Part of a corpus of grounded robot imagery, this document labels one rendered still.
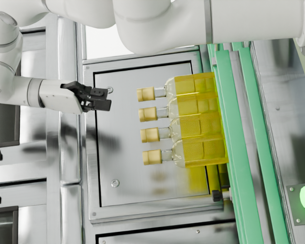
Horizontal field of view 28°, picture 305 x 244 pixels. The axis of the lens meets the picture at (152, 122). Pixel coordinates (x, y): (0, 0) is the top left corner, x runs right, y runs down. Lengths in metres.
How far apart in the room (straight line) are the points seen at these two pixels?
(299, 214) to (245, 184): 0.13
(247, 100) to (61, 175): 0.54
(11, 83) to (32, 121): 0.23
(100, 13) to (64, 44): 0.77
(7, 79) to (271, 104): 0.63
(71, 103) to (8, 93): 0.16
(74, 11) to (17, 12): 0.15
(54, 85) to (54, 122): 0.21
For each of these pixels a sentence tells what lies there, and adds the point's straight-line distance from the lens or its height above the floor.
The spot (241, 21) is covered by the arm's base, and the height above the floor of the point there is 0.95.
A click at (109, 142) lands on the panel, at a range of 1.62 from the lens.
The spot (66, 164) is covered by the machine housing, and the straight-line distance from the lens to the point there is 1.62.
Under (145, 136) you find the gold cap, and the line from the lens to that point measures 1.45.
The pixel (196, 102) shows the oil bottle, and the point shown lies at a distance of 1.48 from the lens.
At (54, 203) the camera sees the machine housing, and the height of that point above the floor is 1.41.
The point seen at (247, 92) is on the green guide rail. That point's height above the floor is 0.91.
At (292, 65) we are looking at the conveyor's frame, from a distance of 1.39.
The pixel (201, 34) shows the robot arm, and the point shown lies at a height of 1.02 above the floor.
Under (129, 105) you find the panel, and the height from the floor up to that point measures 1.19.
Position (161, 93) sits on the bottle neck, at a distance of 1.51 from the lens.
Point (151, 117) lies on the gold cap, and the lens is 1.49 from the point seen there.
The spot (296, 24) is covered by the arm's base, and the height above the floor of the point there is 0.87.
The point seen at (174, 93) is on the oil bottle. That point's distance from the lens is 1.49.
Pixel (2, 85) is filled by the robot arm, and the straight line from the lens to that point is 1.51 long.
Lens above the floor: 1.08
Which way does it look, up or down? 2 degrees up
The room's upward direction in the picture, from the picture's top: 97 degrees counter-clockwise
